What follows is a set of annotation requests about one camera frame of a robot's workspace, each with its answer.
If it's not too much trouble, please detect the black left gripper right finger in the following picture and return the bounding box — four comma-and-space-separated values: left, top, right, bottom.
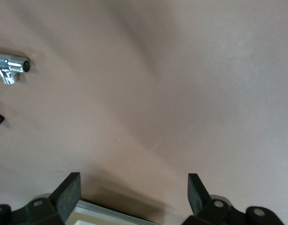
183, 173, 285, 225

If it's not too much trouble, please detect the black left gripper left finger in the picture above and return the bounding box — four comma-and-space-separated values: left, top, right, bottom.
0, 172, 82, 225

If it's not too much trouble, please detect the cream plastic drawer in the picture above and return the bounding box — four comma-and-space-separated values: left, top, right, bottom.
64, 199, 159, 225

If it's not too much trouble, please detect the table cover sheet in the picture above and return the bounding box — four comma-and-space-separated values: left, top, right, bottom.
0, 0, 288, 225

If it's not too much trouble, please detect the chrome pipe fitting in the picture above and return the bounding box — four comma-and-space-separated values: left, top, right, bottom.
0, 50, 32, 85

